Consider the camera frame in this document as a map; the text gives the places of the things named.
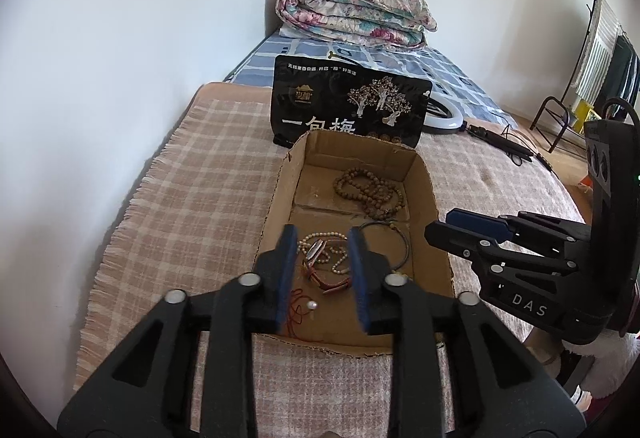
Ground white pearl necklace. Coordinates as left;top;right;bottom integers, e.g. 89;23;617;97
297;231;352;276

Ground folded floral quilt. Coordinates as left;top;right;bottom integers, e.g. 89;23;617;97
276;0;438;50

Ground dark hanging clothes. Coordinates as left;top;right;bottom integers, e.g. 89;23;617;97
594;34;639;116

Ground white ring light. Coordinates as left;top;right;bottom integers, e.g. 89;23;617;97
422;91;465;135

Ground yellow green box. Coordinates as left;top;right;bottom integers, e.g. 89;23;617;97
572;97;592;134

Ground black cable with switch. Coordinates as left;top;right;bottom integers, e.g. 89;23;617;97
499;125;561;177

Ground black folded tripod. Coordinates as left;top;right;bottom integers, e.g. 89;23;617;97
465;125;535;166

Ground red cord jade pendant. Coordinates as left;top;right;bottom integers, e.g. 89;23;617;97
285;288;311;338

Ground brown wooden bead necklace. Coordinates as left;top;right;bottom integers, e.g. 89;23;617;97
333;166;405;222

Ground black printed snack bag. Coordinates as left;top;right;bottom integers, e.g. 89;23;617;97
270;56;433;148

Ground white gloved right hand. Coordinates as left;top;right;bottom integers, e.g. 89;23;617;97
562;330;639;399

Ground red wooden block bracelet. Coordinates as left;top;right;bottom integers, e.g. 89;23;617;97
301;240;357;295

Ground open cardboard box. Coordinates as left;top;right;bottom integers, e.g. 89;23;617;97
252;129;456;357

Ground striped hanging towel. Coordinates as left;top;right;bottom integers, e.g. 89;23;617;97
570;0;623;106

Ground black clothes rack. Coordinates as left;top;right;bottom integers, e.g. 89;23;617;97
529;0;623;154

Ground black bangle ring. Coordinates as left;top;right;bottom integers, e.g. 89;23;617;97
358;220;412;280

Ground blue checked bed sheet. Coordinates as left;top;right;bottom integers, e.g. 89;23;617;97
224;33;516;127

